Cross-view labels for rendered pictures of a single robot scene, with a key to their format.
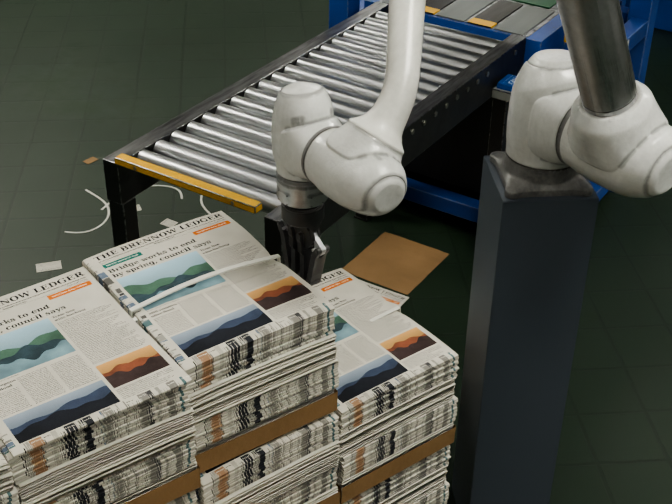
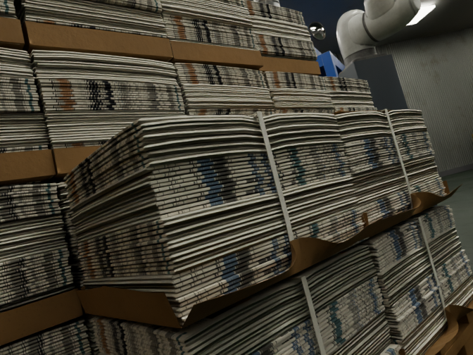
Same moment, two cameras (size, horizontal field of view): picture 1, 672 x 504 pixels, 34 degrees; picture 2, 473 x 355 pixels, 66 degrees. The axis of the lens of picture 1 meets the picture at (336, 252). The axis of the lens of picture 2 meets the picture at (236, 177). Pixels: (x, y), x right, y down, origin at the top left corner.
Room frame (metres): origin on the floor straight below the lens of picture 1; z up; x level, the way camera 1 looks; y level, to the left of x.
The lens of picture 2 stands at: (0.33, 0.42, 0.48)
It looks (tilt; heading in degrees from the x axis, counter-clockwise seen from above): 5 degrees up; 356
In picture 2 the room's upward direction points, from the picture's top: 14 degrees counter-clockwise
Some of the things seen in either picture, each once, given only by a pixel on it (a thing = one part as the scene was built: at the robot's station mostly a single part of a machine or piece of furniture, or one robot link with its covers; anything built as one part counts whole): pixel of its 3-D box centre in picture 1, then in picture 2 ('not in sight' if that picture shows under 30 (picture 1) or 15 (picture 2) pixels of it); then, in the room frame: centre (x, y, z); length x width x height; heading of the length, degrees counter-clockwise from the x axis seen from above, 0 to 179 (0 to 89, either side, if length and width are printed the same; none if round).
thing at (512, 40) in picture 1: (414, 132); not in sight; (2.75, -0.21, 0.74); 1.34 x 0.05 x 0.12; 148
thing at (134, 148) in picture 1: (266, 88); not in sight; (3.02, 0.21, 0.74); 1.34 x 0.05 x 0.12; 148
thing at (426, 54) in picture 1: (406, 53); not in sight; (3.21, -0.21, 0.77); 0.47 x 0.05 x 0.05; 58
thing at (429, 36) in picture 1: (427, 39); not in sight; (3.32, -0.28, 0.77); 0.47 x 0.05 x 0.05; 58
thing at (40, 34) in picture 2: not in sight; (81, 81); (1.18, 0.67, 0.86); 0.38 x 0.29 x 0.04; 37
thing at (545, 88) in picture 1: (552, 106); (355, 34); (2.04, -0.43, 1.17); 0.18 x 0.16 x 0.22; 35
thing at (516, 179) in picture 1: (538, 160); (359, 63); (2.07, -0.42, 1.03); 0.22 x 0.18 x 0.06; 6
